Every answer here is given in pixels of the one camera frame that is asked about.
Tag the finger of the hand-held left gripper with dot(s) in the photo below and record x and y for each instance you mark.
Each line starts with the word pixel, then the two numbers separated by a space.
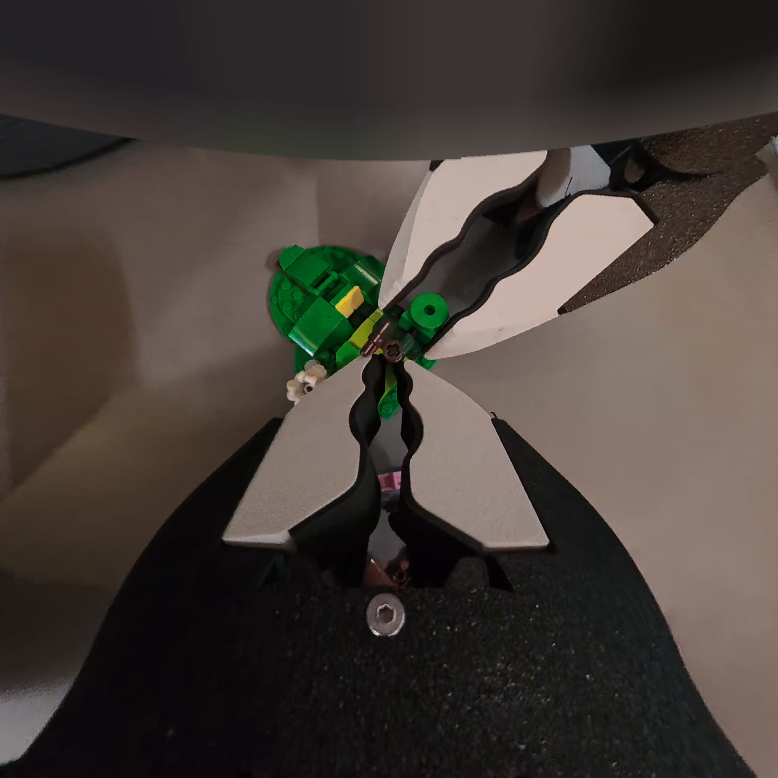
pixel 565 261
pixel 450 213

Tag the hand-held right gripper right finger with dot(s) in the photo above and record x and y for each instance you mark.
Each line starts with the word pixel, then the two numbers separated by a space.
pixel 474 480

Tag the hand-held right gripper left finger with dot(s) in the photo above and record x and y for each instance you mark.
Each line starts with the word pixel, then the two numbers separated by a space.
pixel 298 474

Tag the white lego flower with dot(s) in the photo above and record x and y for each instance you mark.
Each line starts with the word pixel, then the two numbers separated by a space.
pixel 304 383

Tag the dark brown lego pin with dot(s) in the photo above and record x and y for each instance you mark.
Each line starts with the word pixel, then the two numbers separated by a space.
pixel 389 349

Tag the green lego model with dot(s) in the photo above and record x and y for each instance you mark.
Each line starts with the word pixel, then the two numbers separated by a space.
pixel 316 316

